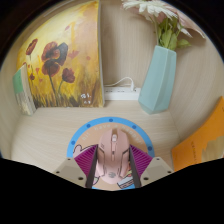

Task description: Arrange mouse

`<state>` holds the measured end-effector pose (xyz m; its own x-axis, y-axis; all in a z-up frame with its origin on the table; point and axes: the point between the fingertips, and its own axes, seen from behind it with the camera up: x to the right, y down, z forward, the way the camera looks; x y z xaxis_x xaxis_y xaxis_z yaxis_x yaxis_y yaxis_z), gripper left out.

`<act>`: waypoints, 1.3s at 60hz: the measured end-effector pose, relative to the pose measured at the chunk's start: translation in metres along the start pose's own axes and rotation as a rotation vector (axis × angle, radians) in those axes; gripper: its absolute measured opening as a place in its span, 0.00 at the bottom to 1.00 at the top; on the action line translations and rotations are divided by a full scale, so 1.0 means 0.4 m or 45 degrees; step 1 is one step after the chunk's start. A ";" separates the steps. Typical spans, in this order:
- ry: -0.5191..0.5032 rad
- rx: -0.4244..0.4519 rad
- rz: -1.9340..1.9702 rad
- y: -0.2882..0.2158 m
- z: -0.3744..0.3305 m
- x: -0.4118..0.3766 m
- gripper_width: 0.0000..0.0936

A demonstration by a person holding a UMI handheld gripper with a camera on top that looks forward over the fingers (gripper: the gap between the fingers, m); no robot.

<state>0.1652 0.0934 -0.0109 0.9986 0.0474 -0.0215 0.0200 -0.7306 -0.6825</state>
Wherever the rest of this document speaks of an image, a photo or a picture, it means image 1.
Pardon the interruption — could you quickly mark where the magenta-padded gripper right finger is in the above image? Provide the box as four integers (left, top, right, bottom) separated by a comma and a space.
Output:
128, 143, 175, 189

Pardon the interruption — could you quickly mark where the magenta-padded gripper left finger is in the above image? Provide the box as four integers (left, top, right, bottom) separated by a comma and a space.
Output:
52, 143, 100, 189

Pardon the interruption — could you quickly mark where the pink computer mouse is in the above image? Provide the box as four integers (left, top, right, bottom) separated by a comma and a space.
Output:
96, 129, 132, 185

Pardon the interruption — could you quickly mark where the round blue-rimmed cartoon mouse pad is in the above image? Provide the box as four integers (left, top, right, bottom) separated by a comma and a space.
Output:
65, 116, 156, 191

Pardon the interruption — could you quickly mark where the orange book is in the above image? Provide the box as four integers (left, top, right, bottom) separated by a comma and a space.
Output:
171, 96, 224, 173

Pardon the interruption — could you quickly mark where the white power strip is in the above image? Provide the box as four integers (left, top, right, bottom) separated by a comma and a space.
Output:
103, 86, 142, 102

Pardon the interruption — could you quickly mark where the pale teal vase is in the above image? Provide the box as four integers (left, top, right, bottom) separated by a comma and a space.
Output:
138, 45, 178, 115

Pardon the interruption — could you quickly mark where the yellow poppy flower painting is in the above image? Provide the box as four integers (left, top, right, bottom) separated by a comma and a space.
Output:
16, 0, 105, 108

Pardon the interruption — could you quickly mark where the pink and white flower bouquet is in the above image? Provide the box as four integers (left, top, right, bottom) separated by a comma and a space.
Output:
121, 0, 206, 51

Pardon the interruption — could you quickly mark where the white power cable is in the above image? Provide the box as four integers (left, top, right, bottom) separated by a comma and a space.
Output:
103, 76, 136, 91

